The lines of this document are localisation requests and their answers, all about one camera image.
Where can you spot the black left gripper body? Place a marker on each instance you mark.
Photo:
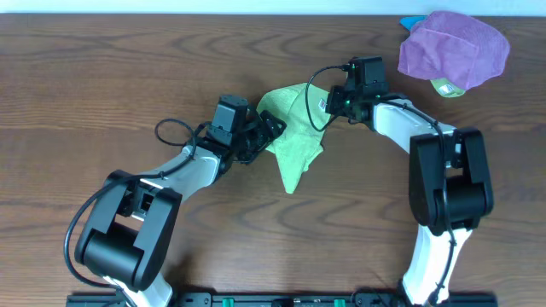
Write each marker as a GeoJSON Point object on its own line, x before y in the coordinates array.
{"type": "Point", "coordinates": [264, 134]}

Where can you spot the blue cloth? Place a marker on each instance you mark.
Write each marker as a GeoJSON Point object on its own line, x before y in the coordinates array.
{"type": "Point", "coordinates": [409, 22]}

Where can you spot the light green cloth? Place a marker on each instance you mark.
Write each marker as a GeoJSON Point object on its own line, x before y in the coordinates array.
{"type": "Point", "coordinates": [302, 108]}

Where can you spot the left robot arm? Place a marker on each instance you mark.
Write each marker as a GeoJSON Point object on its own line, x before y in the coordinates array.
{"type": "Point", "coordinates": [123, 231]}

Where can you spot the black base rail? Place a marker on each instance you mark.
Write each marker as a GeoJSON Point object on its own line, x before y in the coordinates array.
{"type": "Point", "coordinates": [362, 299]}

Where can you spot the purple cloth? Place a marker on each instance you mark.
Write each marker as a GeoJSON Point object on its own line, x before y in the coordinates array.
{"type": "Point", "coordinates": [455, 46]}

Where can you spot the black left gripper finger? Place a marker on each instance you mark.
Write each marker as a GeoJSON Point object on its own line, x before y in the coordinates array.
{"type": "Point", "coordinates": [271, 129]}
{"type": "Point", "coordinates": [266, 120]}

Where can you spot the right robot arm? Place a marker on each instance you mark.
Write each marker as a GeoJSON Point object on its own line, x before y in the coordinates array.
{"type": "Point", "coordinates": [449, 183]}

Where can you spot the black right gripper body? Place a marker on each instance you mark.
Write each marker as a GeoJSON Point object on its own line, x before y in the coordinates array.
{"type": "Point", "coordinates": [342, 102]}

